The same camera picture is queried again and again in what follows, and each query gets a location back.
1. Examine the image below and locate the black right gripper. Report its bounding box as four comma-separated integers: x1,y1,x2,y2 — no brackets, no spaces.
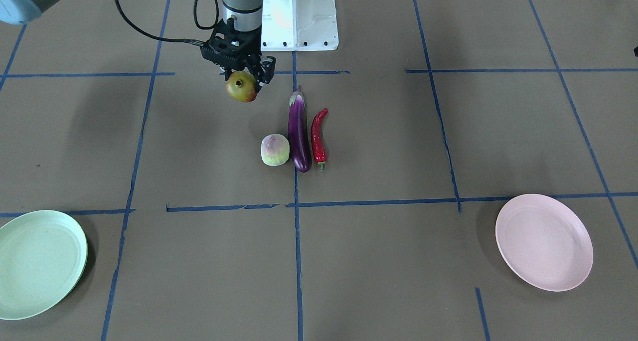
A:
201,20,276,86

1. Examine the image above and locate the pink plate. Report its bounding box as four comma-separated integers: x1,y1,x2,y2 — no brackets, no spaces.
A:
494,193,593,293

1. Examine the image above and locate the green plate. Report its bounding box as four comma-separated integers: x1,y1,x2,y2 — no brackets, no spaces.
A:
0,210,88,321

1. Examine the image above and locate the red chili pepper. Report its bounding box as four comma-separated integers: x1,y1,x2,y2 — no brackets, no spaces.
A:
311,108,328,171

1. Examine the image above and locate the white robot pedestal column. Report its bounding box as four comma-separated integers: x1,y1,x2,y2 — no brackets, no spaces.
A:
261,0,339,52

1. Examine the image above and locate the purple eggplant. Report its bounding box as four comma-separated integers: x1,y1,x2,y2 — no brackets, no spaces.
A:
288,86,312,173

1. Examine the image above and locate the green pink peach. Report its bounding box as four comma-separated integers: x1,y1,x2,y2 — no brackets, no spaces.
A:
261,134,290,167

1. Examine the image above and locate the red yellow pomegranate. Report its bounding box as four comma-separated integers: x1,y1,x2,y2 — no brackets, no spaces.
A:
225,71,257,103

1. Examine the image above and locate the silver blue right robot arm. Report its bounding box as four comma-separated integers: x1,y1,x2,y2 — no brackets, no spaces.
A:
1,0,276,91

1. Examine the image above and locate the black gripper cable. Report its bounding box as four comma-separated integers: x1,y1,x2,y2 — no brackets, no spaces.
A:
113,0,221,45

